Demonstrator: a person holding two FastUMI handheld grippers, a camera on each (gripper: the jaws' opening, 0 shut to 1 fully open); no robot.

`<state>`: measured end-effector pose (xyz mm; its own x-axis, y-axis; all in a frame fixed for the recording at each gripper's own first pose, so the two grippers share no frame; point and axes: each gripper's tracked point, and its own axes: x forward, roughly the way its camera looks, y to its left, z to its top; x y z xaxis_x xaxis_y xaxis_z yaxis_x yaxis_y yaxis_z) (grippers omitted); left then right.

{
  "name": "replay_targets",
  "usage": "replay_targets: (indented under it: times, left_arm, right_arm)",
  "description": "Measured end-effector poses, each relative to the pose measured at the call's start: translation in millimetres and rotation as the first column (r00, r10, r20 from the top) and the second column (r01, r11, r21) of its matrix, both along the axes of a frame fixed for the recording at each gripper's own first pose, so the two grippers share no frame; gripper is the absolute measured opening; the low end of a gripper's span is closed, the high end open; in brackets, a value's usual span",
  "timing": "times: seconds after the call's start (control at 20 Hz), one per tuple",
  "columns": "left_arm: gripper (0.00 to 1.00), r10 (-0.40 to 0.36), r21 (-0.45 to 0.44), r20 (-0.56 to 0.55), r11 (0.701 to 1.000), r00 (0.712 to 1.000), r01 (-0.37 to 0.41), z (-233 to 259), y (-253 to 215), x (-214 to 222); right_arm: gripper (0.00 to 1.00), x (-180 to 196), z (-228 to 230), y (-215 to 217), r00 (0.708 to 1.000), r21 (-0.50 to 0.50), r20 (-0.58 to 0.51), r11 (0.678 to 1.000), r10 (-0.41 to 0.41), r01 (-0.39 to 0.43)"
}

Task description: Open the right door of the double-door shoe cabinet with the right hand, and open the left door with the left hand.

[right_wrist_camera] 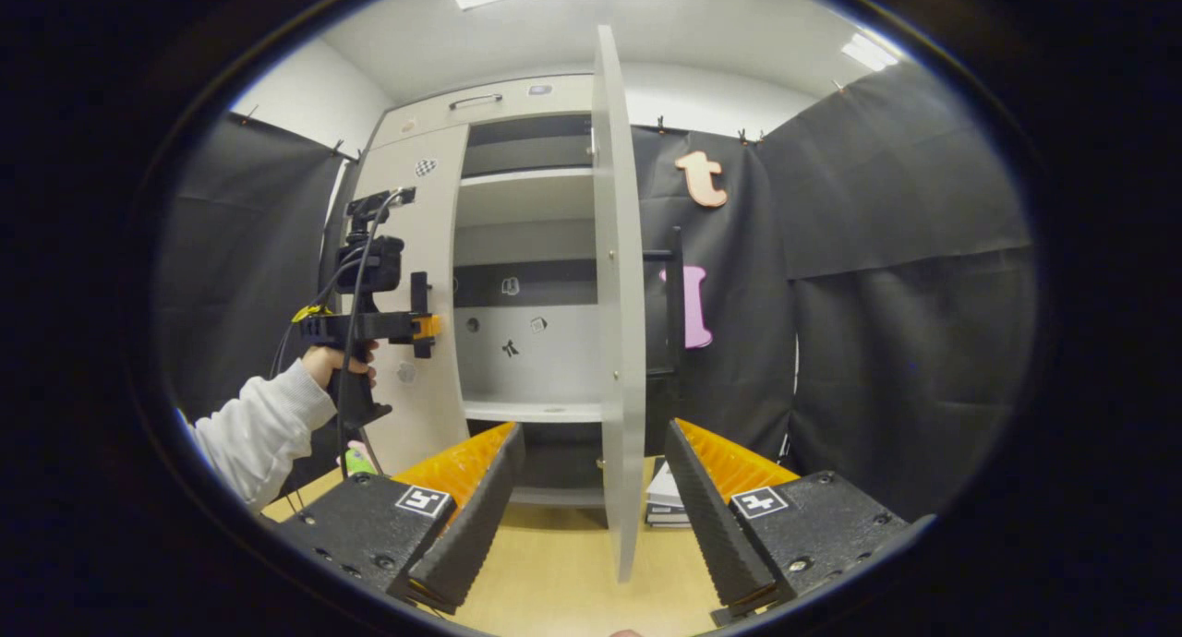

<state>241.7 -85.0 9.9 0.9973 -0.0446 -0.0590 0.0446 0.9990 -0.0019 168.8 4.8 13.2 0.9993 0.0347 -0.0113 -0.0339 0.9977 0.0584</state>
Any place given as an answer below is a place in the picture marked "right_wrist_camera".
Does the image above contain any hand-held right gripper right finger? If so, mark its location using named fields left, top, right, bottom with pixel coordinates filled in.
left=663, top=417, right=915, bottom=619

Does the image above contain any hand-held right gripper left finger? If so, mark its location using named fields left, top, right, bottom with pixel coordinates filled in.
left=268, top=421, right=527, bottom=617

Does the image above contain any grey shoe cabinet door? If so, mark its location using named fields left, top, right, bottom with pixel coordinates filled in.
left=356, top=123, right=470, bottom=476
left=591, top=25, right=647, bottom=584

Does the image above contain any grey double-door shoe cabinet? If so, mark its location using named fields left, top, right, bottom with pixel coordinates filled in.
left=354, top=74, right=612, bottom=527

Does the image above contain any grey cabinet shelf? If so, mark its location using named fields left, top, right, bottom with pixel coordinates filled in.
left=462, top=397, right=606, bottom=424
left=454, top=168, right=597, bottom=230

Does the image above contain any stack of booklets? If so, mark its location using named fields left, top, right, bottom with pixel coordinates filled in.
left=644, top=460, right=694, bottom=529

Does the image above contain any small ceiling light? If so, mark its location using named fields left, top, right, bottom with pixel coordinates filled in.
left=840, top=32, right=901, bottom=73

